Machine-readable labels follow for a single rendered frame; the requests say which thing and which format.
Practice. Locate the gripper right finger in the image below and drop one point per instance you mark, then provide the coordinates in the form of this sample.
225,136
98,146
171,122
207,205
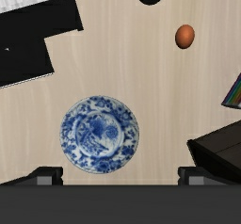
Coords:
185,172

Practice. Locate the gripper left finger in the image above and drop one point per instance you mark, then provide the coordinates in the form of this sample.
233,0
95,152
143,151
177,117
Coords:
47,173

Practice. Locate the open cabinet drawer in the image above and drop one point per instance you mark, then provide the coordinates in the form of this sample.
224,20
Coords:
22,61

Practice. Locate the brown egg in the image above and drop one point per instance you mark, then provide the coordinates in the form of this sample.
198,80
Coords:
184,36

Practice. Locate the slatted rack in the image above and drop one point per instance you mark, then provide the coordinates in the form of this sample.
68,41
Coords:
219,149

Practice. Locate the blue and white patterned plate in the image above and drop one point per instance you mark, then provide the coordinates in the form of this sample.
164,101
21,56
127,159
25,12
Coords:
99,134

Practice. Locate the rainbow striped carton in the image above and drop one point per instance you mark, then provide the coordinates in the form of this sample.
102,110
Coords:
234,94

